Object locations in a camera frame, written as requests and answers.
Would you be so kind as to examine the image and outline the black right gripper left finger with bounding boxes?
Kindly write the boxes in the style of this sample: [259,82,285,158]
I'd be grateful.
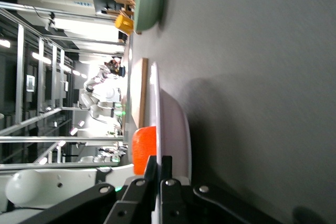
[23,155,158,224]

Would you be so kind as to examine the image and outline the wooden cutting board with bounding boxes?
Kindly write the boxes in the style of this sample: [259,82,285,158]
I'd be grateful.
[130,58,149,129]

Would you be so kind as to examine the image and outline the white round plate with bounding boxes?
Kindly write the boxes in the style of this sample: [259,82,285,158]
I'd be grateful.
[149,61,193,224]

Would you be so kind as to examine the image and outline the aluminium frame structure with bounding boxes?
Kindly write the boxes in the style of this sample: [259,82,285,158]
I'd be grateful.
[0,0,127,171]

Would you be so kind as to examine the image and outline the light green bowl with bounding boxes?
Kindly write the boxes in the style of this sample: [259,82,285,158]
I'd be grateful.
[133,0,164,33]

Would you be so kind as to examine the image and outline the yellow mug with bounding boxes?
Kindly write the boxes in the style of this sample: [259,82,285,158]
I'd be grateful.
[114,14,134,36]

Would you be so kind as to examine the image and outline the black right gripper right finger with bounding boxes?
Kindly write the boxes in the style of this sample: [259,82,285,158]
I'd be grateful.
[160,155,284,224]

